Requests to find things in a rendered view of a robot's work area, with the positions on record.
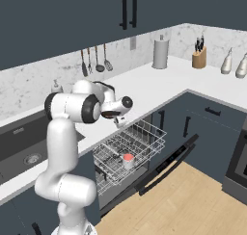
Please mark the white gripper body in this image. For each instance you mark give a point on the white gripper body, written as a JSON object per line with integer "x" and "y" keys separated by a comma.
{"x": 120, "y": 121}

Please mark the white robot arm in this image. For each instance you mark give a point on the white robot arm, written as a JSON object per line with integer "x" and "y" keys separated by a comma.
{"x": 61, "y": 155}

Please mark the white cup with red inside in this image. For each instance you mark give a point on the white cup with red inside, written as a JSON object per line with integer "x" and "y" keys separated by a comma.
{"x": 128, "y": 161}

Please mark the narrow dark blue cupboard door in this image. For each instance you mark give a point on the narrow dark blue cupboard door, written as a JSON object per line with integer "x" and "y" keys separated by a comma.
{"x": 172, "y": 117}

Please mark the black dishwasher door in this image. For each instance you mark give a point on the black dishwasher door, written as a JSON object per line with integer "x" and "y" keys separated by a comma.
{"x": 154, "y": 173}

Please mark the wide dark blue cupboard door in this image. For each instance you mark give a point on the wide dark blue cupboard door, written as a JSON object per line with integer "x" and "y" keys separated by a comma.
{"x": 212, "y": 145}

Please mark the hanging slotted turner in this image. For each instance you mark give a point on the hanging slotted turner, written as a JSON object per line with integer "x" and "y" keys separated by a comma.
{"x": 108, "y": 65}

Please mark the hanging dark ladle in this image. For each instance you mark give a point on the hanging dark ladle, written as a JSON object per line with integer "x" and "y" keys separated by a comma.
{"x": 99, "y": 67}

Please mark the hanging metal fork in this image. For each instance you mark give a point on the hanging metal fork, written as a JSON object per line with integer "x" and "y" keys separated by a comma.
{"x": 89, "y": 64}

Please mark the dark hanging spatula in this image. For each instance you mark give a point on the dark hanging spatula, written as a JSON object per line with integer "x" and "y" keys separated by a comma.
{"x": 84, "y": 67}

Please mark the grey soap dispenser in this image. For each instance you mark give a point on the grey soap dispenser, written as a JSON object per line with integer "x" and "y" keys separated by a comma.
{"x": 56, "y": 87}

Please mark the white paper towel roll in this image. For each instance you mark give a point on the white paper towel roll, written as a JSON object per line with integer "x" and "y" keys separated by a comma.
{"x": 160, "y": 54}

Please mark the wooden knife block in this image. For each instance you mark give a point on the wooden knife block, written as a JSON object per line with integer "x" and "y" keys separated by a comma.
{"x": 199, "y": 59}

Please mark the dark grey sink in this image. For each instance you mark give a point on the dark grey sink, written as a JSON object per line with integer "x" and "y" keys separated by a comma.
{"x": 19, "y": 142}

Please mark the dark blue drawer front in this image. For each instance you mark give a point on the dark blue drawer front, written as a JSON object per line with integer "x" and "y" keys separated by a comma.
{"x": 231, "y": 115}

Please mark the pale grey bottle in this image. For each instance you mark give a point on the pale grey bottle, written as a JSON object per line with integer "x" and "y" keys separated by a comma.
{"x": 241, "y": 67}
{"x": 226, "y": 64}

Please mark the dark grey oven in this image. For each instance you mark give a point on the dark grey oven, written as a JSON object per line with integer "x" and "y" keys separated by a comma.
{"x": 239, "y": 168}

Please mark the grey wall socket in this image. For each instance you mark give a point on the grey wall socket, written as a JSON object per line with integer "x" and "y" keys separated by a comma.
{"x": 132, "y": 43}

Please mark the dark blue wall cupboard door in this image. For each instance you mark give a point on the dark blue wall cupboard door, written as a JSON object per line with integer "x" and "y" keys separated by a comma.
{"x": 189, "y": 4}
{"x": 58, "y": 17}

